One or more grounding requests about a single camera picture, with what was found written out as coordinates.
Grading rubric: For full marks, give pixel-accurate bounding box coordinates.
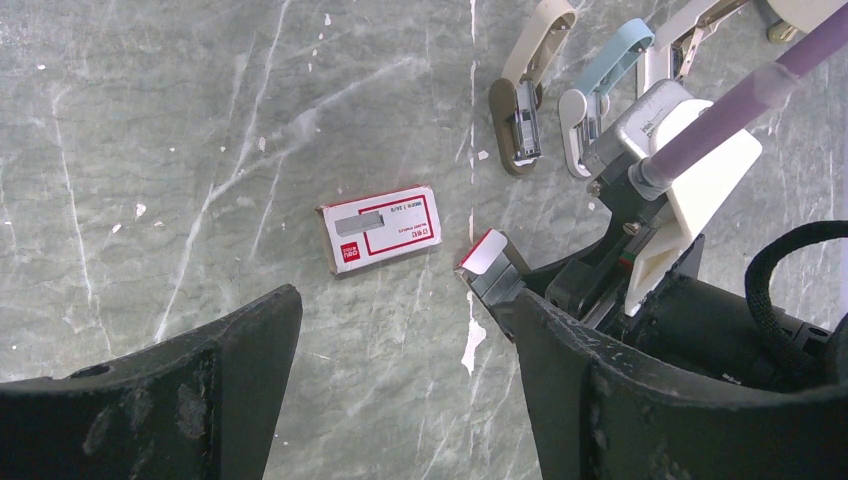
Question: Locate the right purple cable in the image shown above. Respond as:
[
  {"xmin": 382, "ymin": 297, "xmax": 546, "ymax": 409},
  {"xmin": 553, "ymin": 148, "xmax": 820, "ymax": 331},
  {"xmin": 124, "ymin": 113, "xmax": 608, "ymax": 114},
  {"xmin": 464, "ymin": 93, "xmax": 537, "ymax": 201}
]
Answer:
[{"xmin": 629, "ymin": 3, "xmax": 848, "ymax": 200}]

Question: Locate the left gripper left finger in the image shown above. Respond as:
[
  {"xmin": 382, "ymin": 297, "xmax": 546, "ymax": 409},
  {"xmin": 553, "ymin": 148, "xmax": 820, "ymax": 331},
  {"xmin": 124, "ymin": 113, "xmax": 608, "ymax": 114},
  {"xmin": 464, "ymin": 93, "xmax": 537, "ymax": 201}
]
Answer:
[{"xmin": 1, "ymin": 285, "xmax": 303, "ymax": 479}]

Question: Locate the red staple box sleeve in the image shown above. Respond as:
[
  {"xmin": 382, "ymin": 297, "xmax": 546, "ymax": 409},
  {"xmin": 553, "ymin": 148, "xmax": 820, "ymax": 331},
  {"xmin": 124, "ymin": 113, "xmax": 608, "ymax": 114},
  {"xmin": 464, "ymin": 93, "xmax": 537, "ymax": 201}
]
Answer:
[{"xmin": 316, "ymin": 184, "xmax": 442, "ymax": 275}]

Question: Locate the staple box tray with staples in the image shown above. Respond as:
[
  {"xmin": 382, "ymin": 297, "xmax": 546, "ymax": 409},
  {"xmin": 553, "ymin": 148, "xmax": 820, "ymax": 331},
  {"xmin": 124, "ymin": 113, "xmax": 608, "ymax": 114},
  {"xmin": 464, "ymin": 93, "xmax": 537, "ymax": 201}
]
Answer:
[{"xmin": 455, "ymin": 228, "xmax": 531, "ymax": 311}]

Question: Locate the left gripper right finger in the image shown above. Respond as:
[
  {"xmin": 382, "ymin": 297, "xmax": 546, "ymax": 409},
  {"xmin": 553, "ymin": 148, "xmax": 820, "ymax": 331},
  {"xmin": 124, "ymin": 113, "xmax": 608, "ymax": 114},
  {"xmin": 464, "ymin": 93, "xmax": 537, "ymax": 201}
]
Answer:
[{"xmin": 514, "ymin": 290, "xmax": 847, "ymax": 479}]

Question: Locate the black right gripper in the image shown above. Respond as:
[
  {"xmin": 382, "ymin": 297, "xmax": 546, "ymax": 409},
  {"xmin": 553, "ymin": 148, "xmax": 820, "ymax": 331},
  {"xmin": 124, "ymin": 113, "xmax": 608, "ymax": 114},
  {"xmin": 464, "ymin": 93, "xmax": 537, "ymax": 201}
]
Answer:
[{"xmin": 490, "ymin": 231, "xmax": 847, "ymax": 391}]

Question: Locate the blue mini stapler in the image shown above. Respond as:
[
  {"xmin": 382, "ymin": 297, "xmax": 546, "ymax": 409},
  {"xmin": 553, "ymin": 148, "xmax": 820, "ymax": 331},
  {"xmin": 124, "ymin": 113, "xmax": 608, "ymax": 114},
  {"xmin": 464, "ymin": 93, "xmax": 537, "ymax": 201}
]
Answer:
[{"xmin": 558, "ymin": 18, "xmax": 654, "ymax": 179}]

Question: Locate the beige stapler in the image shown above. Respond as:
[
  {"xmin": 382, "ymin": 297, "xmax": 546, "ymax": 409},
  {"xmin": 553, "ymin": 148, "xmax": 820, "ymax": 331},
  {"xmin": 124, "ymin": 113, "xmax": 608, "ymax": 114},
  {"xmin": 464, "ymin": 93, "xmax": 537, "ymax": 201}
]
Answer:
[{"xmin": 488, "ymin": 0, "xmax": 578, "ymax": 177}]

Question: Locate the cream cylindrical container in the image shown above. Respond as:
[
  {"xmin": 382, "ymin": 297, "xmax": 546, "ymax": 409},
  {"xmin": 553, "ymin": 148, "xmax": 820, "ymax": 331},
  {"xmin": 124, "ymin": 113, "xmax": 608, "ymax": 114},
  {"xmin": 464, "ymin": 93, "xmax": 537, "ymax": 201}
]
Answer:
[{"xmin": 756, "ymin": 0, "xmax": 846, "ymax": 44}]

